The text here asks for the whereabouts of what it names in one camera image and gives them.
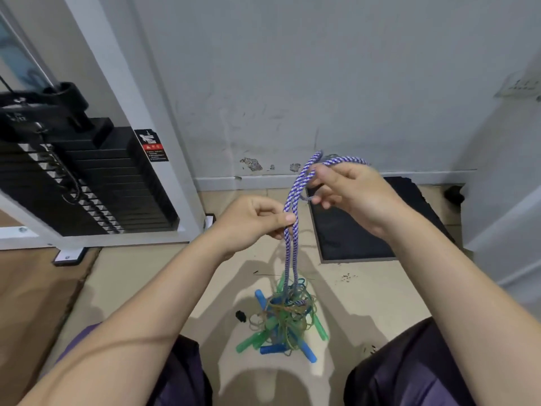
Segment person's right hand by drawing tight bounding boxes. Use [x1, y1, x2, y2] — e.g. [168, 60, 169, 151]
[306, 162, 409, 240]

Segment person's left hand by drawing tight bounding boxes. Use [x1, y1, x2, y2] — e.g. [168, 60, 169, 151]
[212, 195, 297, 261]

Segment blue and white braided rope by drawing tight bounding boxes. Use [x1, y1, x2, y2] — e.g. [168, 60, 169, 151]
[282, 150, 371, 308]

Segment person's left forearm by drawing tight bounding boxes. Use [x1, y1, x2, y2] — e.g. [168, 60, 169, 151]
[17, 232, 237, 406]

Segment person's right forearm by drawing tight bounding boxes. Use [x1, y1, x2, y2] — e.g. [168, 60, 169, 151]
[380, 207, 541, 406]

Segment black floor mat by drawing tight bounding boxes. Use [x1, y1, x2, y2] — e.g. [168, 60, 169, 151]
[306, 176, 456, 264]

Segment black warning label sticker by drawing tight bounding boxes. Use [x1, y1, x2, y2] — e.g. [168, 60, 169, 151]
[134, 129, 169, 163]

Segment person's purple shorts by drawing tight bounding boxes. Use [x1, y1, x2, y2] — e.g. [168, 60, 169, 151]
[54, 317, 478, 406]

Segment black machine foot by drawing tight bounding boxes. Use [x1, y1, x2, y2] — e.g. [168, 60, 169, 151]
[52, 248, 90, 267]

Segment tangled pile of skipping ropes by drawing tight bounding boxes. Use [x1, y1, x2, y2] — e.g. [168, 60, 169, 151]
[235, 270, 330, 365]

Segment white weight machine frame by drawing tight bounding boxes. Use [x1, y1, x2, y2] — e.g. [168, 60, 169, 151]
[0, 0, 217, 251]

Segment white wall socket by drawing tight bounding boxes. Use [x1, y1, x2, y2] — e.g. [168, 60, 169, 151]
[494, 68, 541, 101]

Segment black selector pin cable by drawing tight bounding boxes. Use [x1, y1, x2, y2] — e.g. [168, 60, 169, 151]
[36, 122, 83, 204]

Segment black weight stack top bracket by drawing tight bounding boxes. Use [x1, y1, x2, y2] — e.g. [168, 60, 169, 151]
[0, 82, 92, 132]

